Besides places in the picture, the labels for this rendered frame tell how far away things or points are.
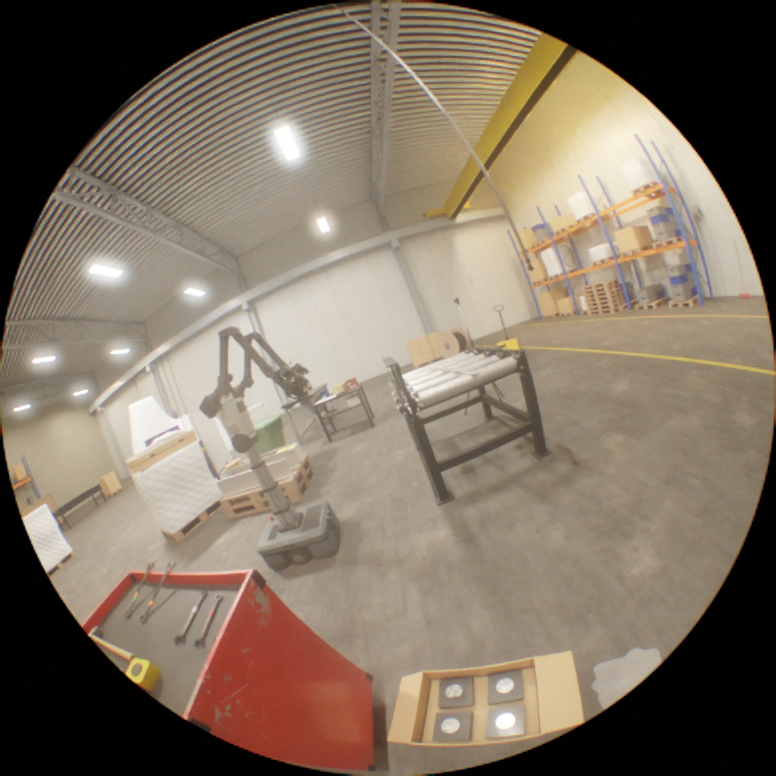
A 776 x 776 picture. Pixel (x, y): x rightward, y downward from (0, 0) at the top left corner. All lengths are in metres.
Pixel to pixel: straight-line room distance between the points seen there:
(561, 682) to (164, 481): 4.26
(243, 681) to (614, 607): 1.38
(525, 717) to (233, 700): 0.91
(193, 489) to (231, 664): 3.82
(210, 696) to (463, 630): 1.16
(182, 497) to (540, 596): 4.14
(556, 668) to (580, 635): 0.31
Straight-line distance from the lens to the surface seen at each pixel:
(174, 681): 0.77
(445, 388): 1.93
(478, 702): 1.25
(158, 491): 4.19
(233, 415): 2.02
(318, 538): 2.12
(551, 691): 1.13
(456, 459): 2.13
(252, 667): 0.74
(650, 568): 1.64
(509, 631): 1.45
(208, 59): 7.68
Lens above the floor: 1.33
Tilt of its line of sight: 9 degrees down
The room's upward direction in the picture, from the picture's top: 21 degrees counter-clockwise
